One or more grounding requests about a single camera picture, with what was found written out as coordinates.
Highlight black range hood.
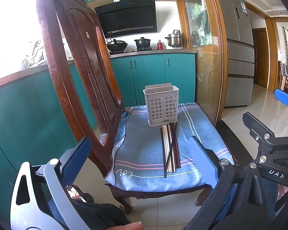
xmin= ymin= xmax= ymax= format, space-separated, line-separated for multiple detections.
xmin=94 ymin=0 xmax=158 ymax=38

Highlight blue striped seat cloth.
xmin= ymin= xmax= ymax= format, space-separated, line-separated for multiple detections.
xmin=105 ymin=103 xmax=233 ymax=193

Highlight silver multi-door refrigerator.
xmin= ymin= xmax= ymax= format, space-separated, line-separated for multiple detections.
xmin=219 ymin=0 xmax=254 ymax=107

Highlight black cooking pot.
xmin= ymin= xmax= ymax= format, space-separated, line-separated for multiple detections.
xmin=134 ymin=37 xmax=151 ymax=48

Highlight black wok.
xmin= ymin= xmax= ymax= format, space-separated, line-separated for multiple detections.
xmin=107 ymin=39 xmax=128 ymax=52

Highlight light wooden chopstick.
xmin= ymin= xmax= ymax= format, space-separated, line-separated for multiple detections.
xmin=162 ymin=125 xmax=169 ymax=172
xmin=167 ymin=124 xmax=176 ymax=173

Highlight stainless steel stock pot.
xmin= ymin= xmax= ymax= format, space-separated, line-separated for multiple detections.
xmin=165 ymin=30 xmax=183 ymax=48

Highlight dish drying rack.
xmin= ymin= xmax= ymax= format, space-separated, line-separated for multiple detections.
xmin=22 ymin=40 xmax=47 ymax=69

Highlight black chopstick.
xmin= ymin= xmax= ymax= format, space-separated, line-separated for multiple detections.
xmin=160 ymin=126 xmax=168 ymax=178

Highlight red thermos bottle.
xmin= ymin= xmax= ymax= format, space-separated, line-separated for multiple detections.
xmin=157 ymin=40 xmax=163 ymax=50

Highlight wooden frame glass partition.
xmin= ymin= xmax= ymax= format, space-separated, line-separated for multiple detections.
xmin=177 ymin=0 xmax=228 ymax=125

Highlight teal lower kitchen cabinets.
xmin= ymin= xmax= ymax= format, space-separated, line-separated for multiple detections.
xmin=0 ymin=53 xmax=195 ymax=223

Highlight white plastic utensil basket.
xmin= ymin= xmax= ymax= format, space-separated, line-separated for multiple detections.
xmin=143 ymin=83 xmax=179 ymax=127

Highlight wooden interior door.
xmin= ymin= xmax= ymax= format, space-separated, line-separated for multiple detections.
xmin=252 ymin=28 xmax=269 ymax=88

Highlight carved wooden chair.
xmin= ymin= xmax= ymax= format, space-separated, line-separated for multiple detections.
xmin=36 ymin=0 xmax=212 ymax=213

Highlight person's left hand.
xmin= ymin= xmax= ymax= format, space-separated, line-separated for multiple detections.
xmin=107 ymin=221 xmax=144 ymax=230

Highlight black gas stove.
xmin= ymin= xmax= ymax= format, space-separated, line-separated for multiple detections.
xmin=108 ymin=46 xmax=152 ymax=55

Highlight grey kitchen countertop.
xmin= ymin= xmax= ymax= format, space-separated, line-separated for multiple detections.
xmin=0 ymin=49 xmax=197 ymax=88

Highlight person's right hand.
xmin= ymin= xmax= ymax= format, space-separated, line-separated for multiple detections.
xmin=277 ymin=127 xmax=288 ymax=197

